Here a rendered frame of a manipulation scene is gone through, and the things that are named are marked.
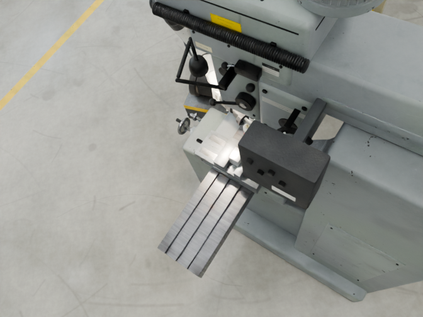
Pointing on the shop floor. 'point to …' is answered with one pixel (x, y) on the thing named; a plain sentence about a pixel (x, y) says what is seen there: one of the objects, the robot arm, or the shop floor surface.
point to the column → (367, 212)
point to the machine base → (278, 246)
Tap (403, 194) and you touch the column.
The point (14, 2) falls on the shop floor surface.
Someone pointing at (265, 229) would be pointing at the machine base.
